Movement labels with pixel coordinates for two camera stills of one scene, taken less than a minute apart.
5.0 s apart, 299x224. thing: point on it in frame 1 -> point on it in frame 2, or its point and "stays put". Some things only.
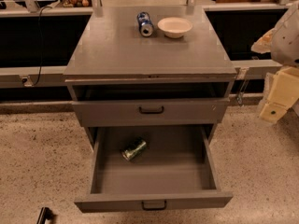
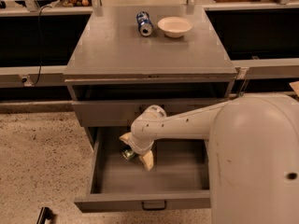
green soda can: x=133 y=150 stays put
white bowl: x=175 y=27 stays put
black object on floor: x=45 y=214 stays put
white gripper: x=287 y=42 -> x=139 y=148
